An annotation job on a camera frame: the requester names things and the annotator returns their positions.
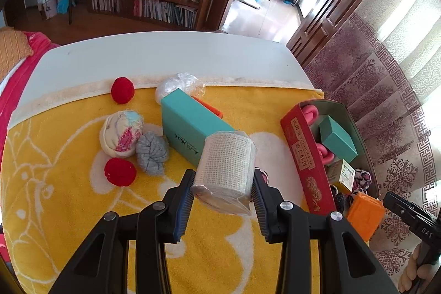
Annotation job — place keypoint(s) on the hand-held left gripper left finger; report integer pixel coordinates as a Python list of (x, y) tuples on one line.
[(184, 208)]

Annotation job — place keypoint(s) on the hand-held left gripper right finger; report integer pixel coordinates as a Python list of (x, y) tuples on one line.
[(260, 208)]

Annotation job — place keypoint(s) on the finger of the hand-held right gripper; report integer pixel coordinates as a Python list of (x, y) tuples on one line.
[(398, 208)]

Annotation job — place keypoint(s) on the orange embossed toy cube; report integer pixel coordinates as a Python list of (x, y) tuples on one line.
[(365, 214)]

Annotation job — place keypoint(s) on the white gauze bandage roll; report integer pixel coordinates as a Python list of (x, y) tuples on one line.
[(224, 170)]

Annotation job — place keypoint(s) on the black glitter scrunchie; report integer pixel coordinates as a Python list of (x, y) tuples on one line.
[(342, 202)]

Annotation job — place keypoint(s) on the yellow green medicine box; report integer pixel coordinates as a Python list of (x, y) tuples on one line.
[(344, 175)]

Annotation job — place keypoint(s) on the grey sock ball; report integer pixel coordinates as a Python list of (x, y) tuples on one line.
[(151, 152)]

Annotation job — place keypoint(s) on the red tin box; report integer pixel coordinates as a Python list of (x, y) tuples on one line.
[(303, 156)]

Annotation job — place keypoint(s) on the red pom-pom ball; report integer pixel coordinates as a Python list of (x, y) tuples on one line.
[(120, 171), (122, 90)]

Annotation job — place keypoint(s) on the pink foam hair curler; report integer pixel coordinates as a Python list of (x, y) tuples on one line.
[(310, 113), (325, 154)]

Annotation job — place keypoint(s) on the large teal box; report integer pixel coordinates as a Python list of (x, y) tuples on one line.
[(189, 121)]

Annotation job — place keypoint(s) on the small teal box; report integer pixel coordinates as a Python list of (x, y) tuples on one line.
[(337, 142)]

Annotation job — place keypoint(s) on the patchwork sock ball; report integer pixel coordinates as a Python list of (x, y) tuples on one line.
[(119, 135)]

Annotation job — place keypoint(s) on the small orange box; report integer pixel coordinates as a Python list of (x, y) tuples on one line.
[(210, 108)]

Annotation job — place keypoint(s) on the person's right hand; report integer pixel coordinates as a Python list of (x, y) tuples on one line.
[(406, 280)]

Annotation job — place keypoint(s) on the yellow white patterned towel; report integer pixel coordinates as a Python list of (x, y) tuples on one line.
[(86, 211)]

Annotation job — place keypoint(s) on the clear plastic bag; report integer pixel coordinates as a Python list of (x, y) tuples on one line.
[(175, 84)]

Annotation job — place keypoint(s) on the red blanket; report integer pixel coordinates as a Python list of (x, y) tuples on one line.
[(17, 80)]

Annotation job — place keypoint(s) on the wooden sliding door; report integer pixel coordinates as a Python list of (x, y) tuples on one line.
[(330, 4)]

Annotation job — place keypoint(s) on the orange checked pillow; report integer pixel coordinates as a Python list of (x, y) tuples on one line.
[(12, 49)]

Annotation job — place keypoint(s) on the blue plastic bin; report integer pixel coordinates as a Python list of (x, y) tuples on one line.
[(63, 3)]

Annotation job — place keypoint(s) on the white cardboard box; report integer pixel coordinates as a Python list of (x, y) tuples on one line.
[(48, 3)]

